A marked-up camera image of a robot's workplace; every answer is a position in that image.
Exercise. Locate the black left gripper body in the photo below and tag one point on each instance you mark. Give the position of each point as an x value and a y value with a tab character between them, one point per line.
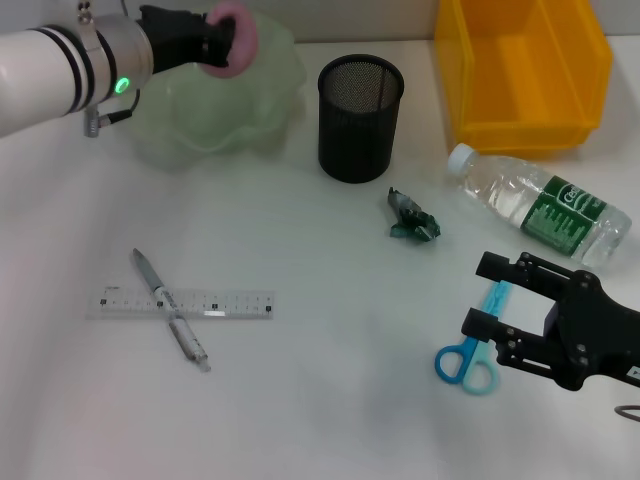
172	40

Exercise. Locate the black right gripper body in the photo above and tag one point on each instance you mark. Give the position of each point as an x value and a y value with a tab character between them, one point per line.
595	335

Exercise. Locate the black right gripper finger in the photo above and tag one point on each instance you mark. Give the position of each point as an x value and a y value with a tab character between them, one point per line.
492	267
477	322

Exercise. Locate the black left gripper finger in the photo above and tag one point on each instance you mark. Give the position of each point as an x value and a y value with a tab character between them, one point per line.
220	42

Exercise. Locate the pink peach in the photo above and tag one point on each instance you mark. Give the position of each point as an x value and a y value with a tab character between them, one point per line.
245	45

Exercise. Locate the clear water bottle green label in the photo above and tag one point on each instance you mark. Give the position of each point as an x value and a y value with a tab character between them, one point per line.
505	190

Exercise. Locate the green plastic wrapper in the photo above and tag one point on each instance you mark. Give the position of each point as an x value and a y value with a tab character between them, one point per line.
415	225

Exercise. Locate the white and silver left arm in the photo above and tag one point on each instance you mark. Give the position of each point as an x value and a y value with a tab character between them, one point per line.
40	75

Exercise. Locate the blue scissors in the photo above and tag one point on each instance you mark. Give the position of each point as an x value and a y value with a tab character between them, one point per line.
475	345

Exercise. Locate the green translucent fruit bowl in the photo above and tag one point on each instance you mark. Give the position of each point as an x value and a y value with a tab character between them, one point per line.
240	115

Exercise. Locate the black mesh pen holder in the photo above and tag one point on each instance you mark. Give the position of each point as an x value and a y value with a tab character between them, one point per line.
357	140

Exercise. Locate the clear plastic ruler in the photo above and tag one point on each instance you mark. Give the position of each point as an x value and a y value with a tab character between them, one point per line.
240	302

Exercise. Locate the grey pen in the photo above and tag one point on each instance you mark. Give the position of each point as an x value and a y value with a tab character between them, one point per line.
150	280

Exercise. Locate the yellow plastic bin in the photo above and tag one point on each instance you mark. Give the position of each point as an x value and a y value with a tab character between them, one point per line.
525	75

